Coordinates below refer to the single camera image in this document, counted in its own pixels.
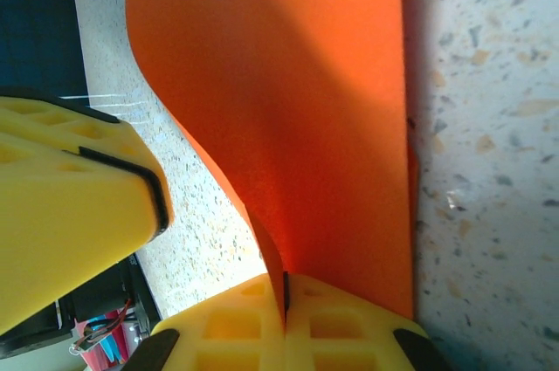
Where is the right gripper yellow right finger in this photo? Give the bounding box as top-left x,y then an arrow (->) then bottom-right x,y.
283,272 -> 451,371

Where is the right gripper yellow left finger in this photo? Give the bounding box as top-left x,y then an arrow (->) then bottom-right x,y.
121,272 -> 286,371

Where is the orange paper sheet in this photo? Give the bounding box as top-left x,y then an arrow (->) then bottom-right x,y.
125,0 -> 420,322

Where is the left gripper thin motor wire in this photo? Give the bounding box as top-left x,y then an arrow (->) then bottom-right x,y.
69,299 -> 135,353

